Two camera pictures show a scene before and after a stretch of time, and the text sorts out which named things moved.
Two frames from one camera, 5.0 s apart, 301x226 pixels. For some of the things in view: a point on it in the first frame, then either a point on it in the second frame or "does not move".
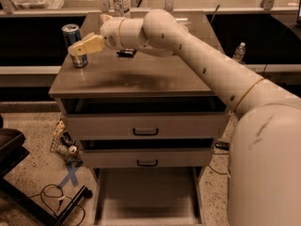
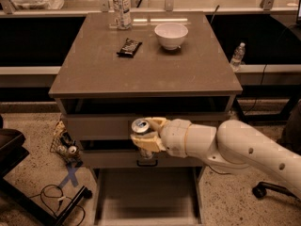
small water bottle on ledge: [239, 52] does not move
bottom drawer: [146, 196] does not move
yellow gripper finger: [93, 44] -> [150, 140]
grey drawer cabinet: [148, 125] does not move
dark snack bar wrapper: [126, 53] does not move
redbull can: [72, 34] -> [141, 127]
